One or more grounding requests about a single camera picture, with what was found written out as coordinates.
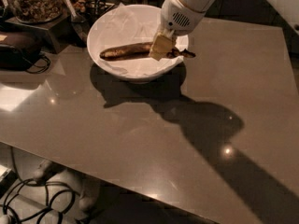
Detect white table leg base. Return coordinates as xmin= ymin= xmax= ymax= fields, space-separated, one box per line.
xmin=33 ymin=160 xmax=101 ymax=214

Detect metal scoop with handle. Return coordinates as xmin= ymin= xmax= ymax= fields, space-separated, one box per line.
xmin=64 ymin=0 xmax=90 ymax=45

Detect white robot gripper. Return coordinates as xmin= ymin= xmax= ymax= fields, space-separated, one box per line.
xmin=149 ymin=0 xmax=206 ymax=61

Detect dark metal stand box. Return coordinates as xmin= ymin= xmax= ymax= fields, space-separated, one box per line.
xmin=5 ymin=9 xmax=75 ymax=54

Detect black device with cable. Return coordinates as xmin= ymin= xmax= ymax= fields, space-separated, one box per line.
xmin=0 ymin=32 xmax=50 ymax=74

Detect overripe brown banana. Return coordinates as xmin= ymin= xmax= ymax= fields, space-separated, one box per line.
xmin=99 ymin=42 xmax=196 ymax=62

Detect black floor cables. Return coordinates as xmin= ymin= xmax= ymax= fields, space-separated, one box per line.
xmin=0 ymin=145 xmax=82 ymax=224

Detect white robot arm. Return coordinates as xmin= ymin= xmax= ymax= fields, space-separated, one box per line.
xmin=149 ymin=0 xmax=299 ymax=61

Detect glass jar of nuts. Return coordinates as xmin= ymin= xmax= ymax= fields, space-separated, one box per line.
xmin=7 ymin=0 xmax=63 ymax=24

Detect white ceramic bowl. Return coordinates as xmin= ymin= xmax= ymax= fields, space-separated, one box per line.
xmin=86 ymin=3 xmax=190 ymax=83

